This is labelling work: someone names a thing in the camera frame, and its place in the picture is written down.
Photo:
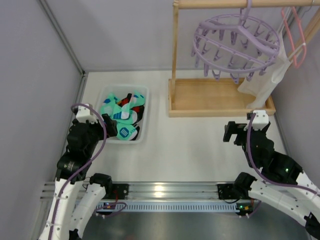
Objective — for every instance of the purple round clip hanger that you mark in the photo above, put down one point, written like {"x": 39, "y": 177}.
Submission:
{"x": 235, "y": 43}

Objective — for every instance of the white plastic bin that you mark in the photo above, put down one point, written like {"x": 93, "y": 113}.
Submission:
{"x": 121, "y": 91}

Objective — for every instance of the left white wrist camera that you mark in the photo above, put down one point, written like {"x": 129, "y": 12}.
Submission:
{"x": 85, "y": 113}

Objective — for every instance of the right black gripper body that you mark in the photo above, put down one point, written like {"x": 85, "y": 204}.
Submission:
{"x": 240, "y": 135}

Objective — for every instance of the slotted grey cable duct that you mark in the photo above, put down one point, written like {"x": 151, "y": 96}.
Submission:
{"x": 176, "y": 207}

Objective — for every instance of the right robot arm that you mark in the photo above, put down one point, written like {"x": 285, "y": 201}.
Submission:
{"x": 281, "y": 182}

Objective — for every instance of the argyle sock red yellow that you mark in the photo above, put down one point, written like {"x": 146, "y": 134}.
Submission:
{"x": 132, "y": 108}

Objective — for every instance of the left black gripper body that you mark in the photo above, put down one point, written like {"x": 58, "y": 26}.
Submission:
{"x": 102, "y": 125}

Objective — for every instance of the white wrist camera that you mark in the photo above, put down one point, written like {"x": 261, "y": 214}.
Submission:
{"x": 259, "y": 118}
{"x": 85, "y": 113}

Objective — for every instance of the teal sock with blue patch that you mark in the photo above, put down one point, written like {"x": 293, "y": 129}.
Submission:
{"x": 127, "y": 132}

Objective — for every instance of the wooden clothes rack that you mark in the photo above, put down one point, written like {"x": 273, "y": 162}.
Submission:
{"x": 206, "y": 97}

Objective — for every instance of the white tote bag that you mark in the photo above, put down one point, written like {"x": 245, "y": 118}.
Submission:
{"x": 261, "y": 86}

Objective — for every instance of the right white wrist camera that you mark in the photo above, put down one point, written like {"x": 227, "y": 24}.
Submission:
{"x": 259, "y": 118}

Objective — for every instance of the aluminium mounting rail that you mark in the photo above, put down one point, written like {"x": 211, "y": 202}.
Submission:
{"x": 167, "y": 191}

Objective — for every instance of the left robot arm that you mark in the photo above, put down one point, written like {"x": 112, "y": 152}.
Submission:
{"x": 67, "y": 219}

